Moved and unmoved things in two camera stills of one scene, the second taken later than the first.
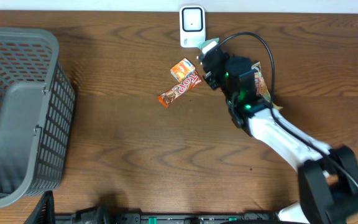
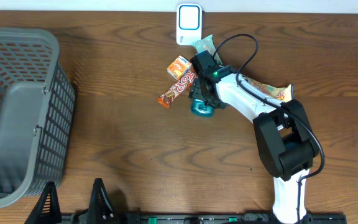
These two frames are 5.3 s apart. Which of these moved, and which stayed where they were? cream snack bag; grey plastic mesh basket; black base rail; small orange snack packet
Moved: cream snack bag; small orange snack packet
Stayed: grey plastic mesh basket; black base rail
